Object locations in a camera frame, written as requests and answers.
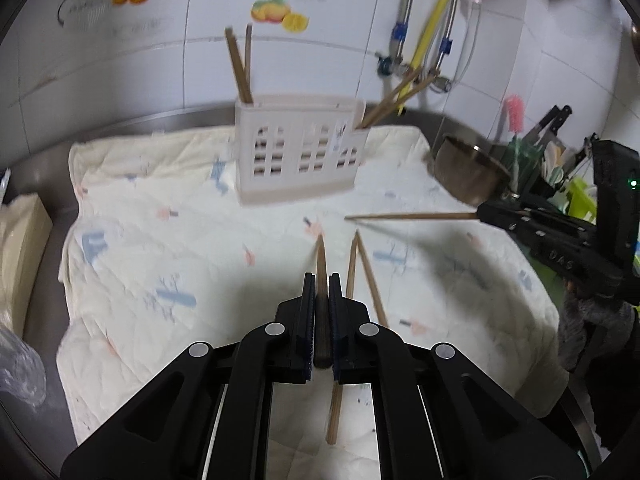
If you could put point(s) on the steel angle valve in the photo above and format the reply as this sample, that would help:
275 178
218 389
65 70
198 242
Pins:
441 82

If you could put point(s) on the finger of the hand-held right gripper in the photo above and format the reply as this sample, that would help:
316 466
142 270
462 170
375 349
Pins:
515 237
525 215

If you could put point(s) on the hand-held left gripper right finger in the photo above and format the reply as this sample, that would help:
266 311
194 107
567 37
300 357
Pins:
341 325

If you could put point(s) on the clear plastic bag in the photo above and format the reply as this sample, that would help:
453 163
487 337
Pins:
20 365

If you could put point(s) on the beige box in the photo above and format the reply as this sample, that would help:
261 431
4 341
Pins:
22 260

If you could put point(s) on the green tinted glass jar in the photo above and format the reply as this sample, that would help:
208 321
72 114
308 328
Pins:
527 165

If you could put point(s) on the printed quilted mat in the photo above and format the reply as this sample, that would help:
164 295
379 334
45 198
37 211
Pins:
200 260

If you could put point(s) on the pink bottle brush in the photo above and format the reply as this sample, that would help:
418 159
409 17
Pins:
514 115

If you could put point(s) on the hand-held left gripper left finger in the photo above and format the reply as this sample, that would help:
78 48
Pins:
306 325

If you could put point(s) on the person's right forearm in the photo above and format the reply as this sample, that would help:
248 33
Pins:
600 320

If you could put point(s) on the cream plastic utensil holder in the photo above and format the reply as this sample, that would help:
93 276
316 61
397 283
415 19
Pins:
295 160

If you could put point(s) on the clear plastic tube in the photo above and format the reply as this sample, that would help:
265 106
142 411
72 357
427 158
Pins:
475 45

